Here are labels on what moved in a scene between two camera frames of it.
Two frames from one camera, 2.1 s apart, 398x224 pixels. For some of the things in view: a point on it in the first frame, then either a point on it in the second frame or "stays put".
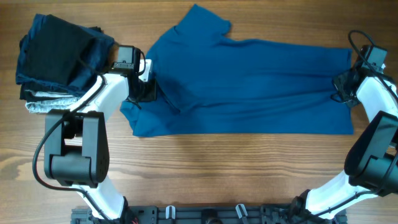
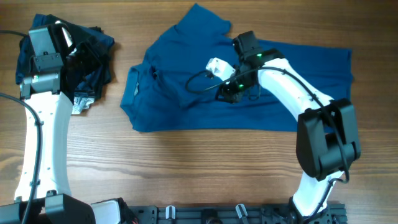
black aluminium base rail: [208, 214] stays put
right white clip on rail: [239, 211] stays put
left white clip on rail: [173, 212] stays put
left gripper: [151, 95] -> [84, 49]
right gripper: [338, 80] -> [229, 94]
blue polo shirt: [209, 84] stays put
